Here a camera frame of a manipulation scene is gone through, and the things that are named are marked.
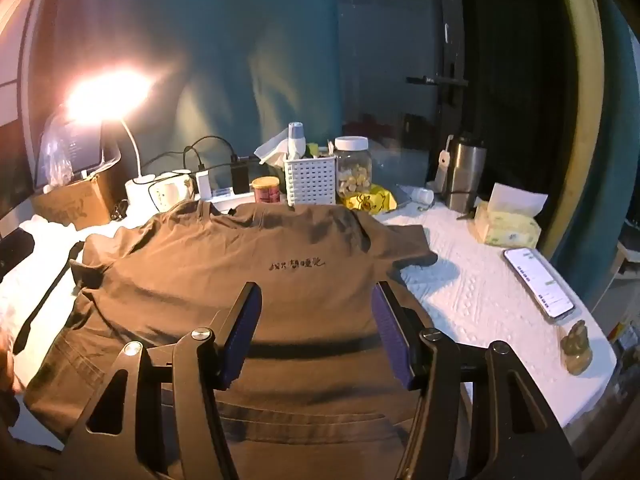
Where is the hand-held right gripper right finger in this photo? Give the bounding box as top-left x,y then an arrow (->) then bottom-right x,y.
370,280 -> 583,480

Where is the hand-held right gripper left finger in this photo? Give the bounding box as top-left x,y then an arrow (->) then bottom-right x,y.
52,281 -> 263,480

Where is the brown t-shirt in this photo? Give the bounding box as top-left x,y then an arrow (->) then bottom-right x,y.
22,199 -> 440,466

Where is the white textured table cover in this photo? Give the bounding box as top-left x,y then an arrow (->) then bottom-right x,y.
0,195 -> 618,451

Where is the white power strip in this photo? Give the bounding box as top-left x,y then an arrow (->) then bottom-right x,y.
197,187 -> 256,211

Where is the red can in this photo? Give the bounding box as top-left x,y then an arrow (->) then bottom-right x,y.
251,176 -> 281,204

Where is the yellow snack packet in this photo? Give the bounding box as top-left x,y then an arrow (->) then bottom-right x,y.
342,185 -> 398,213

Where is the small white bottle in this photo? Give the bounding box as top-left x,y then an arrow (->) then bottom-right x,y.
400,185 -> 435,206

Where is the black charger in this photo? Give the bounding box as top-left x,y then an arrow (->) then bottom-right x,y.
231,162 -> 250,195

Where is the smartphone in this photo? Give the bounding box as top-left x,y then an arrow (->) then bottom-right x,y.
502,246 -> 575,321

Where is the white printed mug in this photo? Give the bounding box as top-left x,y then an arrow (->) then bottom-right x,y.
150,172 -> 196,211

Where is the green tissue pack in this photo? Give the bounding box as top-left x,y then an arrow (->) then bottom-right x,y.
472,182 -> 548,248

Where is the white perforated basket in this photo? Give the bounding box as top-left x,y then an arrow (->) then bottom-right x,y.
284,155 -> 336,206

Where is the white desk lamp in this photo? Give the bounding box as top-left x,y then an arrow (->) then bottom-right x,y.
65,66 -> 163,213

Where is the glass jar with white lid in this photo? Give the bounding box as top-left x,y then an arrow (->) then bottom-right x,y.
334,136 -> 373,198

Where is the white tag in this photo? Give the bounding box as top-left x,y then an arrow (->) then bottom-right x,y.
434,150 -> 453,193

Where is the steel tumbler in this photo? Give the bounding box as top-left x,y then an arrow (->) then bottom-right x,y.
442,132 -> 487,211

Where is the white tissue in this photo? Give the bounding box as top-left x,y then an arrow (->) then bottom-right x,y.
254,127 -> 301,168

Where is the black necktie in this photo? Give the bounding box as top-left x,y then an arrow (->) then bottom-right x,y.
14,241 -> 86,357

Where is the white grey spray bottle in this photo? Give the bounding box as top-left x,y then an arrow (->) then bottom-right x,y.
287,121 -> 307,161

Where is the cardboard box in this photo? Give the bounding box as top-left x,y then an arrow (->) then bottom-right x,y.
31,170 -> 123,231

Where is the tablet computer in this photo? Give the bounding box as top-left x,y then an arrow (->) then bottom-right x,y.
37,120 -> 121,181

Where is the clear plastic bag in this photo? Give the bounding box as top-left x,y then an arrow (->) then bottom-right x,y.
40,110 -> 76,191

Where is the teal curtain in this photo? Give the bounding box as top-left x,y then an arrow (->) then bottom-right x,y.
30,0 -> 343,196

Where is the black charger cable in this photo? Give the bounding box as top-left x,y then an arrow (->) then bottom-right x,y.
142,135 -> 261,173

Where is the black door handle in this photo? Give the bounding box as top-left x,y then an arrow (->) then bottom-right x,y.
406,75 -> 469,86

